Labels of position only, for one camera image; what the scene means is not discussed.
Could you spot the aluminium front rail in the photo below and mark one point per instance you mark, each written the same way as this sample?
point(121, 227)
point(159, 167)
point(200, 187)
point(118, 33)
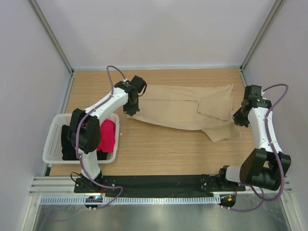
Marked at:
point(52, 185)

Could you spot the pink t shirt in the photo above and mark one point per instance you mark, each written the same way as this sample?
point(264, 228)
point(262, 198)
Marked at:
point(107, 132)

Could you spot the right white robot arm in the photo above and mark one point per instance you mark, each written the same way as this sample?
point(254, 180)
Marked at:
point(266, 164)

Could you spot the white plastic laundry basket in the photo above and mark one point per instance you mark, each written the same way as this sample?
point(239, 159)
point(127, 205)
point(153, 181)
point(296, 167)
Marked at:
point(52, 152)

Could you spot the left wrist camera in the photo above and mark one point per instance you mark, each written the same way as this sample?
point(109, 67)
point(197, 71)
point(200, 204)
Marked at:
point(139, 84)

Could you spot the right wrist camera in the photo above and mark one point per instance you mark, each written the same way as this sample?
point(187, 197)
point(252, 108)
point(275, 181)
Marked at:
point(252, 91)

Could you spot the black t shirt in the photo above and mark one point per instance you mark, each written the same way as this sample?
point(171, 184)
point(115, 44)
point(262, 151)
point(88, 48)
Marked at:
point(68, 151)

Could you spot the white slotted cable duct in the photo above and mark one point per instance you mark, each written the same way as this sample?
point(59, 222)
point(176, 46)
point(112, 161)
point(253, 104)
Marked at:
point(96, 200)

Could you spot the left aluminium frame post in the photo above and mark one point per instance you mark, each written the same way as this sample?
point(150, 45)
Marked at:
point(42, 19)

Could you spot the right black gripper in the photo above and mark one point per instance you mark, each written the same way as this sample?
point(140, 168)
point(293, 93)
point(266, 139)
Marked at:
point(238, 121)

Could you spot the right aluminium frame post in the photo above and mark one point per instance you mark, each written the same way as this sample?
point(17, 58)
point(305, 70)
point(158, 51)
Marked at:
point(262, 32)

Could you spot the beige t shirt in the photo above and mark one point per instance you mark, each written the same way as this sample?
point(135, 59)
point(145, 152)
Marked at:
point(208, 109)

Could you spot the aluminium frame post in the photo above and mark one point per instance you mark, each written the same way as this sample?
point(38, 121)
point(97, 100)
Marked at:
point(42, 19)
point(262, 32)

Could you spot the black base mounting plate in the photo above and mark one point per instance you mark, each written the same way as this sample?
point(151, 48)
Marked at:
point(177, 186)

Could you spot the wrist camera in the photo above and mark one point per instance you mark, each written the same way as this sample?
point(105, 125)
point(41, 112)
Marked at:
point(139, 84)
point(252, 91)

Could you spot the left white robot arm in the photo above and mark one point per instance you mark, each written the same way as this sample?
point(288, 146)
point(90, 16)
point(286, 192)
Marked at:
point(84, 129)

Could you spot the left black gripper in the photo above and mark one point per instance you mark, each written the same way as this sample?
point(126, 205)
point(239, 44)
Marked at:
point(131, 111)

